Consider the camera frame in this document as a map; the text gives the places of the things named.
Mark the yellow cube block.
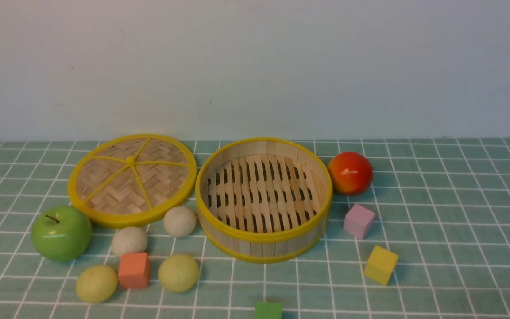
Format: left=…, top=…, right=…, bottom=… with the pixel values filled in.
left=363, top=245, right=399, bottom=285

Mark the green checkered tablecloth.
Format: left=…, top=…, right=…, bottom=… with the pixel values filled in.
left=0, top=139, right=510, bottom=319

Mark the yellow rimmed bamboo steamer tray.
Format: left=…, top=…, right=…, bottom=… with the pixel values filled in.
left=195, top=138, right=333, bottom=263

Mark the yellow rimmed bamboo steamer lid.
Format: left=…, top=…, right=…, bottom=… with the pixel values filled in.
left=67, top=134, right=197, bottom=229

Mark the white bun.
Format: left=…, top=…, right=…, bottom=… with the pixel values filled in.
left=111, top=226, right=148, bottom=258
left=162, top=206, right=197, bottom=238

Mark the green cube block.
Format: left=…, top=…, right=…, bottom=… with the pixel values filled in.
left=254, top=302, right=283, bottom=319

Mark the pink cube block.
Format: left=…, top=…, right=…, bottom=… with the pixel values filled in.
left=343, top=204, right=376, bottom=240

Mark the yellow bun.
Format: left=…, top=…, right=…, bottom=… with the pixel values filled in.
left=76, top=265, right=118, bottom=303
left=158, top=253, right=200, bottom=293

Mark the orange cube block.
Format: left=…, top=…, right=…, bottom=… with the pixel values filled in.
left=118, top=252, right=151, bottom=289

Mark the green apple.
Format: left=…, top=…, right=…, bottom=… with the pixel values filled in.
left=31, top=205, right=93, bottom=262

